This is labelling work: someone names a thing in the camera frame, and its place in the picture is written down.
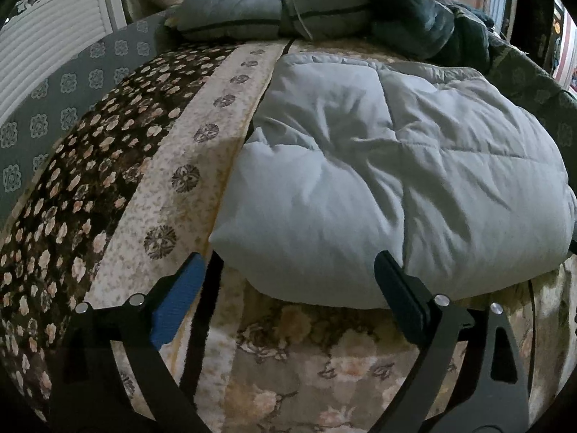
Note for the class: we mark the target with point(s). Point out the light blue padded jacket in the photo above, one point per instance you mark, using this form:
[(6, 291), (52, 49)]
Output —
[(360, 167)]

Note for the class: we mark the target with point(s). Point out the white carved headboard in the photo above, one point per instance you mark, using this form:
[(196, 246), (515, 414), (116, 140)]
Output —
[(54, 31)]

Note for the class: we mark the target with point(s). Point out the dark teal garment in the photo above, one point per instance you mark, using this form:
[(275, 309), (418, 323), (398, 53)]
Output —
[(419, 13)]

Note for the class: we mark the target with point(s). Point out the floral brown bedspread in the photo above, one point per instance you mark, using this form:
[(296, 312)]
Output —
[(148, 189)]

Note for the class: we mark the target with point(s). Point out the grey-blue padded coat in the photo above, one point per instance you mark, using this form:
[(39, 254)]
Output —
[(252, 4)]

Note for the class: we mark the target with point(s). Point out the grey patterned bedsheet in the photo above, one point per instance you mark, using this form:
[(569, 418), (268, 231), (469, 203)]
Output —
[(67, 94)]

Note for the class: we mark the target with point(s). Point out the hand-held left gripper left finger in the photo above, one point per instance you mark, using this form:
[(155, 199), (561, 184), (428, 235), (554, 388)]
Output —
[(180, 297)]

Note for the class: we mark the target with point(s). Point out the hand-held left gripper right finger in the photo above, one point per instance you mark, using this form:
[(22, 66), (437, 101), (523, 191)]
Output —
[(401, 293)]

